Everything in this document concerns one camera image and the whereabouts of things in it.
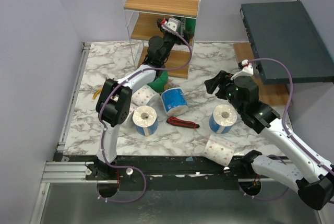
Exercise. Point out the wooden board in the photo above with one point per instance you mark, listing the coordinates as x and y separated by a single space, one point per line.
273 95

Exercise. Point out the red black utility knife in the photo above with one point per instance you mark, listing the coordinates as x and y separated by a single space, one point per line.
182 123

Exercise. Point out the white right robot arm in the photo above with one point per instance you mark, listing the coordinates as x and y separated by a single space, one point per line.
310 174

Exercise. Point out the blue roll standing left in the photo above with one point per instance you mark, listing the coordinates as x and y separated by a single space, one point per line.
145 120

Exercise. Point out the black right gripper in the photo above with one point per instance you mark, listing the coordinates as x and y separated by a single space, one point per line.
222 86

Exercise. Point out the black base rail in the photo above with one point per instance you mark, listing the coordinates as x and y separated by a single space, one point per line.
159 173

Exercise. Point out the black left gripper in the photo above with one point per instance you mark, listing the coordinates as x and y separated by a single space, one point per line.
178 39

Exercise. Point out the pink dotted roll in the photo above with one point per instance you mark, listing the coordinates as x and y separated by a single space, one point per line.
129 120
145 96
219 150

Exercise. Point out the blue roll standing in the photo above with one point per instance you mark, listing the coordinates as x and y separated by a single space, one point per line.
145 120
222 119

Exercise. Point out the pink dotted roll front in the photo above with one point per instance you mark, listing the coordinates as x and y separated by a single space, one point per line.
219 150

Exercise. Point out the green roll back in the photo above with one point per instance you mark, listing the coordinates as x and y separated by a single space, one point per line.
159 84

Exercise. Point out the blue wrapped paper roll lying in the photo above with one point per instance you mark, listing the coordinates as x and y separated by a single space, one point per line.
174 102

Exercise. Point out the blue roll standing right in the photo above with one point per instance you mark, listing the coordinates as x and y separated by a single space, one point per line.
222 119

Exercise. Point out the pink dotted roll left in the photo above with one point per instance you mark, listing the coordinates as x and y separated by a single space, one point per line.
129 120

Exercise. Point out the pink dotted roll centre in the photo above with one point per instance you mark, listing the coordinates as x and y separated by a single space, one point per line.
145 96

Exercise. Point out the green roll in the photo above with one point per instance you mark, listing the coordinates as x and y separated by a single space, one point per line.
186 24
159 84

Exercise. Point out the yellow handled pliers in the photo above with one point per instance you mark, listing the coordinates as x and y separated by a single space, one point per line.
96 93

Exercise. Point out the dark green metal box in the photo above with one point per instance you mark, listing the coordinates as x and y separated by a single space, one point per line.
286 43

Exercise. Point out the white wire wooden shelf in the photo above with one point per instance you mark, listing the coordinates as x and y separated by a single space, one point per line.
141 18

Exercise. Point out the green roll front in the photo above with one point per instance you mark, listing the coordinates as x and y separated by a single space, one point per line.
186 24

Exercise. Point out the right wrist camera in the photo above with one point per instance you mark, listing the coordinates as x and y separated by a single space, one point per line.
246 69

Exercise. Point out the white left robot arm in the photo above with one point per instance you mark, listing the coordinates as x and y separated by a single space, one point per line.
114 101

